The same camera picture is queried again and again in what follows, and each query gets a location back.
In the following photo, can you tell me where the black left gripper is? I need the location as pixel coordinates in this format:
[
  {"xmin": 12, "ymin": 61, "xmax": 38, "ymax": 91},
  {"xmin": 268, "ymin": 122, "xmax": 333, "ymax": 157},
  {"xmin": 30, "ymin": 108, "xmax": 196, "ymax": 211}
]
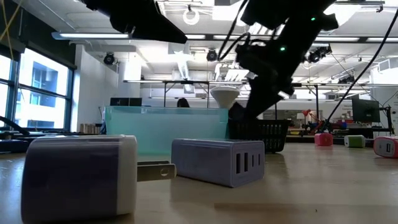
[{"xmin": 83, "ymin": 0, "xmax": 188, "ymax": 45}]

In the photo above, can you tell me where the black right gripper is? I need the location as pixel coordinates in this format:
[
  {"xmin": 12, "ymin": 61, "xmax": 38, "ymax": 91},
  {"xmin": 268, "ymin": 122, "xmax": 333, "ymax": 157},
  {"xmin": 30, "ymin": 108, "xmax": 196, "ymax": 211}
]
[{"xmin": 228, "ymin": 36, "xmax": 308, "ymax": 121}]

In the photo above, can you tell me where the pink wall charger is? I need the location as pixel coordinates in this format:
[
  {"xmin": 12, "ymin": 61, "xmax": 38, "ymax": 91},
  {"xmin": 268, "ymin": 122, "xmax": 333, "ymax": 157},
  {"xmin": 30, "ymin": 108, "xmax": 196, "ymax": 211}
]
[{"xmin": 314, "ymin": 133, "xmax": 334, "ymax": 147}]

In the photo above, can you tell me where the teal translucent plastic bin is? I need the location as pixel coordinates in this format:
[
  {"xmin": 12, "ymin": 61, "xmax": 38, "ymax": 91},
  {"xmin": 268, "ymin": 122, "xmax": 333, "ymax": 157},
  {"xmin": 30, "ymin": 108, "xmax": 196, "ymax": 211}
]
[{"xmin": 104, "ymin": 105, "xmax": 230, "ymax": 156}]

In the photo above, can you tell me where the green white USB charger cube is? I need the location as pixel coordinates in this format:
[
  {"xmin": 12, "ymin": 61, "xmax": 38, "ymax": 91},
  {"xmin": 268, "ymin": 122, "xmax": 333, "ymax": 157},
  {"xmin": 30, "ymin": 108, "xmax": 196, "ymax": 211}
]
[{"xmin": 344, "ymin": 134, "xmax": 366, "ymax": 149}]

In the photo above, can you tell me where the pink white USB charger cube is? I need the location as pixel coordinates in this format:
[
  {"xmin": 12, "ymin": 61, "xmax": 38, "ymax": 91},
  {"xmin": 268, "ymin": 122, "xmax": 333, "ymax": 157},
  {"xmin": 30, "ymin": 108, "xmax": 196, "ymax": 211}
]
[{"xmin": 373, "ymin": 136, "xmax": 398, "ymax": 159}]

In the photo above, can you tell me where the white bulb table lamp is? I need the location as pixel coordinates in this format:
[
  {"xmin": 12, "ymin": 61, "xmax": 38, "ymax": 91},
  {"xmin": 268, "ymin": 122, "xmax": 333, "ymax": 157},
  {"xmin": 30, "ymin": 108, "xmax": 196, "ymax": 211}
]
[{"xmin": 210, "ymin": 86, "xmax": 241, "ymax": 110}]

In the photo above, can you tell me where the black slotted plastic basket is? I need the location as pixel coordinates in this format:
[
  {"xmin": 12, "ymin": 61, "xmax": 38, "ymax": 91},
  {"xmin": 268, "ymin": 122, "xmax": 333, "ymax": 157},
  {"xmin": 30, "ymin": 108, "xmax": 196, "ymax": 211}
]
[{"xmin": 228, "ymin": 118, "xmax": 290, "ymax": 154}]

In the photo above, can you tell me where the red desk lamp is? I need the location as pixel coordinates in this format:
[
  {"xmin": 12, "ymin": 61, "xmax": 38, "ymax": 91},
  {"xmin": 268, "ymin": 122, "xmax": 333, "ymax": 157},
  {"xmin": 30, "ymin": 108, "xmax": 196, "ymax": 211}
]
[{"xmin": 301, "ymin": 108, "xmax": 323, "ymax": 125}]

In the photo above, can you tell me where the long ceiling light strip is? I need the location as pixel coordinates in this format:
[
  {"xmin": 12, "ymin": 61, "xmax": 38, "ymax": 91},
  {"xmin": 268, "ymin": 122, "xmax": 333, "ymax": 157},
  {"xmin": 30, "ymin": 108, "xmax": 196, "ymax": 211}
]
[{"xmin": 51, "ymin": 30, "xmax": 398, "ymax": 43}]

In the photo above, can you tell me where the lavender multi-port charger block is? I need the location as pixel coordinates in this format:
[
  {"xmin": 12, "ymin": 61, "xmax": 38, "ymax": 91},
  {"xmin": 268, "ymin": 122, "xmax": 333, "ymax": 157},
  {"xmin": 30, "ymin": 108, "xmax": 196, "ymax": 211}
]
[{"xmin": 170, "ymin": 138, "xmax": 266, "ymax": 189}]

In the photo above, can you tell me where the black computer monitor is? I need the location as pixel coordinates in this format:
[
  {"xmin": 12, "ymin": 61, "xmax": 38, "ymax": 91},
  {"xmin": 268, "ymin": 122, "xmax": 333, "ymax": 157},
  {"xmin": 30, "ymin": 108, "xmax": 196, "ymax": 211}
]
[{"xmin": 351, "ymin": 98, "xmax": 381, "ymax": 123}]

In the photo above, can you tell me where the large window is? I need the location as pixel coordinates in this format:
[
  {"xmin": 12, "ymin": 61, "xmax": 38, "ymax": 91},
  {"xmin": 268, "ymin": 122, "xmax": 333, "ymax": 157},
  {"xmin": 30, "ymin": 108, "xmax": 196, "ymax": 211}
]
[{"xmin": 0, "ymin": 51, "xmax": 75, "ymax": 131}]

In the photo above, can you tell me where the purple white USB charger cube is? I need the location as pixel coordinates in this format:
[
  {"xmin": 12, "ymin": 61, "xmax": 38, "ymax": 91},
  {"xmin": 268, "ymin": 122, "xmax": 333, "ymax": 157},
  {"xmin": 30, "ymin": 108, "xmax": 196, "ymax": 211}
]
[{"xmin": 21, "ymin": 134, "xmax": 177, "ymax": 224}]

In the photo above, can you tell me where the white ring light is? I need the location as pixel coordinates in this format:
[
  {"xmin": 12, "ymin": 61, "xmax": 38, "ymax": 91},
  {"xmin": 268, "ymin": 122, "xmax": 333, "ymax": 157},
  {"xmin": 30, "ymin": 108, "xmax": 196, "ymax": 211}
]
[{"xmin": 182, "ymin": 8, "xmax": 201, "ymax": 26}]

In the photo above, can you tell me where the black metal frame stand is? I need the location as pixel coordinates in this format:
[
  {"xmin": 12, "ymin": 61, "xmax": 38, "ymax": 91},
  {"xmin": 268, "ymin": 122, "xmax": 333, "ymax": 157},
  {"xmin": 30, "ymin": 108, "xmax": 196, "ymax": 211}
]
[
  {"xmin": 163, "ymin": 80, "xmax": 211, "ymax": 109},
  {"xmin": 273, "ymin": 82, "xmax": 320, "ymax": 121}
]

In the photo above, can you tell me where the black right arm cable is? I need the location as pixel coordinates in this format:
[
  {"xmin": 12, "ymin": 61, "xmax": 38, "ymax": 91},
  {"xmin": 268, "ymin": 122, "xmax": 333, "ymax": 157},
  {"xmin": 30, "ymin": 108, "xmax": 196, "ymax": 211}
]
[{"xmin": 216, "ymin": 0, "xmax": 252, "ymax": 62}]

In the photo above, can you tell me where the long black cable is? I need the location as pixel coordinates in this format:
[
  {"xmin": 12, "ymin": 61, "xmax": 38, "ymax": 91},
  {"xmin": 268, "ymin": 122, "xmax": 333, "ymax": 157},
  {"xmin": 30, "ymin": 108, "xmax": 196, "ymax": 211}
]
[{"xmin": 323, "ymin": 9, "xmax": 398, "ymax": 131}]

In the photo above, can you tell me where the black aluminium table frame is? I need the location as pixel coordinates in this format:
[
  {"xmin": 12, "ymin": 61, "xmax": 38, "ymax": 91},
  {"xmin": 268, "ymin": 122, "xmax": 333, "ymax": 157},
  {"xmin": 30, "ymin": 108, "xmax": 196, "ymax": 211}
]
[{"xmin": 0, "ymin": 115, "xmax": 398, "ymax": 151}]

